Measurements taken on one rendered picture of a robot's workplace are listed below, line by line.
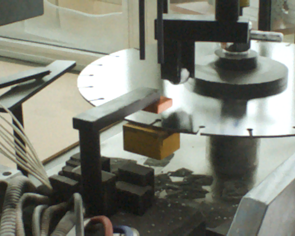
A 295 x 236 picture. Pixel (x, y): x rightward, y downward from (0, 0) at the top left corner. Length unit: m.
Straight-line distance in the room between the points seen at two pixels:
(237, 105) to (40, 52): 0.95
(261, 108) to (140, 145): 0.12
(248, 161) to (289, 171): 0.33
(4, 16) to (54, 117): 0.48
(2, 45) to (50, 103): 0.40
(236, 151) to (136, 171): 0.16
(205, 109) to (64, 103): 0.65
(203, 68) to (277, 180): 0.33
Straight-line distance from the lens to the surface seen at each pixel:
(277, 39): 0.65
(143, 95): 0.52
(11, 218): 0.46
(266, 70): 0.66
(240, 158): 0.67
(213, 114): 0.56
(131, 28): 1.30
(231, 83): 0.62
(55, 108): 1.17
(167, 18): 0.57
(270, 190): 0.33
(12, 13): 0.68
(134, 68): 0.70
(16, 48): 1.54
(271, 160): 0.72
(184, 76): 0.59
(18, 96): 0.72
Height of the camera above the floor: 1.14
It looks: 20 degrees down
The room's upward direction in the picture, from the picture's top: 1 degrees counter-clockwise
